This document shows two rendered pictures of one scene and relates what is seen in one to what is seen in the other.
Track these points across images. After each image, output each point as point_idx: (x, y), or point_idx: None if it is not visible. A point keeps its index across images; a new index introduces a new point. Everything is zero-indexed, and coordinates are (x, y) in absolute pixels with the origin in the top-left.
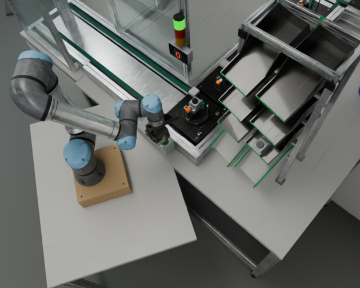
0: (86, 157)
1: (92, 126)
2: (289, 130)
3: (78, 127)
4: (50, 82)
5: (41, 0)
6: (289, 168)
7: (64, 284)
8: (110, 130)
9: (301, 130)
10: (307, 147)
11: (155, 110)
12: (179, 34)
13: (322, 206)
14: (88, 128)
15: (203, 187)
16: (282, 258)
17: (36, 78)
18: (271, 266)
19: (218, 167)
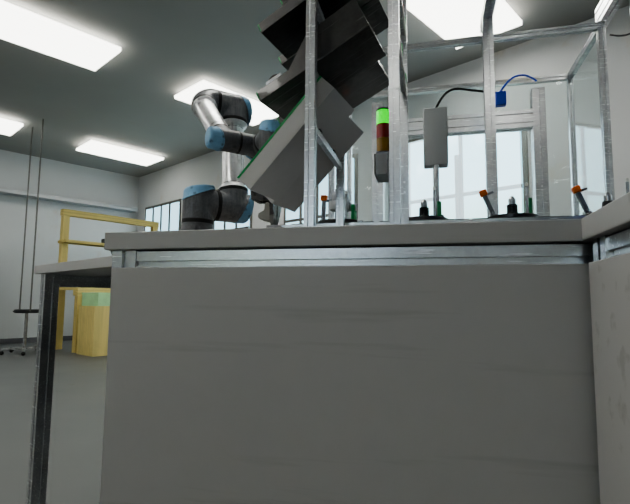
0: (195, 186)
1: (208, 114)
2: (284, 5)
3: (201, 115)
4: (230, 109)
5: (332, 172)
6: (310, 165)
7: (41, 302)
8: (213, 121)
9: (319, 33)
10: (389, 175)
11: (263, 125)
12: (377, 130)
13: (289, 227)
14: (204, 117)
15: None
16: (106, 232)
17: (221, 92)
18: (104, 411)
19: None
